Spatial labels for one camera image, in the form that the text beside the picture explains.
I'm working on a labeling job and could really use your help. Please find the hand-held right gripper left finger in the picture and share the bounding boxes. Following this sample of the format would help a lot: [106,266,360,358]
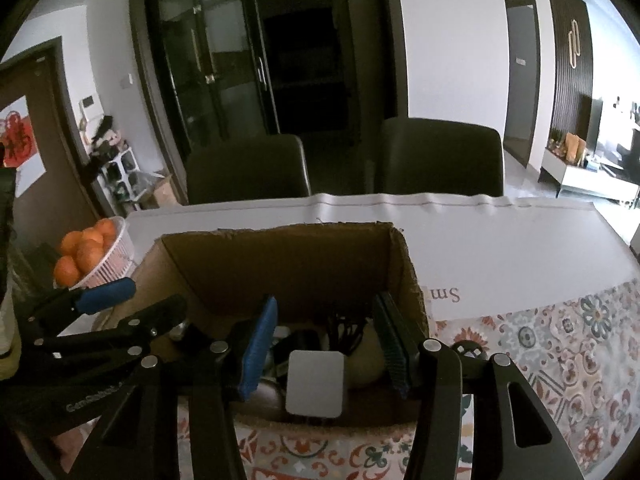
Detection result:
[85,295,279,480]

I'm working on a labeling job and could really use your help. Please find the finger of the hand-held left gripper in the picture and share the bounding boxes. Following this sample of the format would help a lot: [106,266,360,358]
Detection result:
[22,277,137,336]
[30,294,188,361]

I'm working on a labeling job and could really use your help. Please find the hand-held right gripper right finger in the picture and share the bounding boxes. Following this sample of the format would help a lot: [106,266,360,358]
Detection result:
[372,291,583,480]

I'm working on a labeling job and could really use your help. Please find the white square charger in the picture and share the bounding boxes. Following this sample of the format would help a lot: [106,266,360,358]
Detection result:
[285,350,348,421]

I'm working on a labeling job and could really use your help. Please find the brown cardboard box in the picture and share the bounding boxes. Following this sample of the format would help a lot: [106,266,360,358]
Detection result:
[97,222,431,431]

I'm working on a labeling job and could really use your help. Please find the white plastic basket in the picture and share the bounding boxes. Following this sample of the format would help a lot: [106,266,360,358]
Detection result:
[52,216,136,291]

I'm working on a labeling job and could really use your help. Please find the small cardboard box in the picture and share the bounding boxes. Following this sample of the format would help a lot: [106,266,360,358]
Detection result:
[150,175,177,208]

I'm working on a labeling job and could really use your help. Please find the white shoe rack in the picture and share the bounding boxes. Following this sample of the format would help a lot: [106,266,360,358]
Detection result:
[90,145,138,211]

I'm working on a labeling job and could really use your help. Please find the brown entrance door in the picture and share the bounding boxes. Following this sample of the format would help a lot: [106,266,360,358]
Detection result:
[0,37,101,261]

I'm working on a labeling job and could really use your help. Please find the patterned tablecloth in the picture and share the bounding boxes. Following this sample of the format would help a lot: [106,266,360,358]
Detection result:
[125,192,640,480]

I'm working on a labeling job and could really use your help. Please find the dark dining chair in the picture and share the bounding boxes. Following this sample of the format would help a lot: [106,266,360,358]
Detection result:
[375,117,505,197]
[186,134,312,206]

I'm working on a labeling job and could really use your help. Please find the red and white door poster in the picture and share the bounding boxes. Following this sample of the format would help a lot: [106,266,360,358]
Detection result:
[0,95,42,183]

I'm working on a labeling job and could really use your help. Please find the white low tv cabinet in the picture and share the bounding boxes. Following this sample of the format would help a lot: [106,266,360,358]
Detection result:
[537,147,640,208]

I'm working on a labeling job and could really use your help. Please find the dark glass cabinet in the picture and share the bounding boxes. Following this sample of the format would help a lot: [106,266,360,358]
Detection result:
[127,0,406,176]

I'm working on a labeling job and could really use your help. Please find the brown paper bag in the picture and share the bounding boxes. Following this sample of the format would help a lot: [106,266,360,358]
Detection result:
[565,132,588,166]

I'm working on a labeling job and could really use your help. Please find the dark interior door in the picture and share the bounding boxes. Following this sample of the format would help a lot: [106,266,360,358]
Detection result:
[502,0,543,168]

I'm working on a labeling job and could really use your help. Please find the black cable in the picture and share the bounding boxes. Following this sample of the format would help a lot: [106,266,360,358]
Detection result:
[325,312,373,356]

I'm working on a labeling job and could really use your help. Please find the dark slatted wall panel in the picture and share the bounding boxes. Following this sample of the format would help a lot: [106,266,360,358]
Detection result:
[545,0,596,151]

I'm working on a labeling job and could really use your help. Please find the looped wall ornament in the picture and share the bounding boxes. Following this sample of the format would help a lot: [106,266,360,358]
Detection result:
[567,19,582,68]

